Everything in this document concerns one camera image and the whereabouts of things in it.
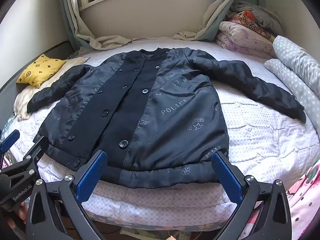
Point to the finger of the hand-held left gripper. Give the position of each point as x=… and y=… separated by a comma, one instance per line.
x=10, y=140
x=40, y=145

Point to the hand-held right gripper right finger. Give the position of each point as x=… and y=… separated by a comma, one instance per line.
x=225, y=177

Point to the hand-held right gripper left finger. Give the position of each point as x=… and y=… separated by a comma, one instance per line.
x=91, y=177

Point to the dark navy printed jacket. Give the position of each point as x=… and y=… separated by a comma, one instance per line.
x=175, y=105

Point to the cream fleece blanket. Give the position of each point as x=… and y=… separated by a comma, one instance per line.
x=22, y=100

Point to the white dotted quilted bedspread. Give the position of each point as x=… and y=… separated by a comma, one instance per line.
x=262, y=135

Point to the yellow patterned pillow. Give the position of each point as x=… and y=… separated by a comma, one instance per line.
x=40, y=70

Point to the pink cartoon bed sheet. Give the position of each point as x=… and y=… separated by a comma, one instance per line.
x=305, y=195

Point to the dark grey headboard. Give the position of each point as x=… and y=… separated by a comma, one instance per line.
x=30, y=55

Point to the grey polka dot quilt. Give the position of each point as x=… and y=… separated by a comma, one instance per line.
x=295, y=75

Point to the beige and green curtain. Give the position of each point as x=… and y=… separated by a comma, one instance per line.
x=215, y=17
x=72, y=22

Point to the pink floral folded quilt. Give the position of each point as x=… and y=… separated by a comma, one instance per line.
x=240, y=40

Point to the orange patterned folded blanket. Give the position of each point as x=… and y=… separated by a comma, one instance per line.
x=250, y=22

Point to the grey folded cloth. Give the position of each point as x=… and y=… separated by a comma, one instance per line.
x=265, y=15

